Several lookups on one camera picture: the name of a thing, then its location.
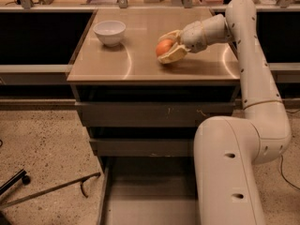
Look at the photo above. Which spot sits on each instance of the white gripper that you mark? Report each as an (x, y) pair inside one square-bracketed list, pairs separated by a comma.
[(192, 37)]

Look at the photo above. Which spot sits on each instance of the orange fruit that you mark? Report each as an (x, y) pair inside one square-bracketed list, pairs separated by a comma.
[(164, 46)]

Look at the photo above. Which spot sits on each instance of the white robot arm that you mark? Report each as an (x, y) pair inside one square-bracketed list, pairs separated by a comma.
[(225, 148)]

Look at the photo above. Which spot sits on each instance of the grey drawer cabinet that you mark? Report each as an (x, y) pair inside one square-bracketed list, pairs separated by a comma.
[(130, 72)]

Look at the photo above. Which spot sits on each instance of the grey top drawer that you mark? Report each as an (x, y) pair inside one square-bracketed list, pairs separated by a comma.
[(149, 114)]

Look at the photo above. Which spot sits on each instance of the grey drawer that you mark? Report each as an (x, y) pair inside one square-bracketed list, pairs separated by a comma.
[(142, 147), (149, 191), (149, 114)]

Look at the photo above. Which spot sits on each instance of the grey middle drawer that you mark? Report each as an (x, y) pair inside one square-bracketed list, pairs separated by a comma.
[(142, 147)]

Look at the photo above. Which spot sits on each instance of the grey bottom drawer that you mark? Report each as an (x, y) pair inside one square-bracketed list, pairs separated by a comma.
[(149, 191)]

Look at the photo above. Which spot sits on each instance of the white ceramic bowl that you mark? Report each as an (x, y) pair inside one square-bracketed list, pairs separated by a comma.
[(110, 33)]

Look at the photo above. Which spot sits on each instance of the thin metal rod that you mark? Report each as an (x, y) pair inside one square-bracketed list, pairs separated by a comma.
[(48, 190)]

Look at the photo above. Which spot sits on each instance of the black chair leg with caster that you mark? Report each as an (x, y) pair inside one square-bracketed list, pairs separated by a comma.
[(20, 175)]

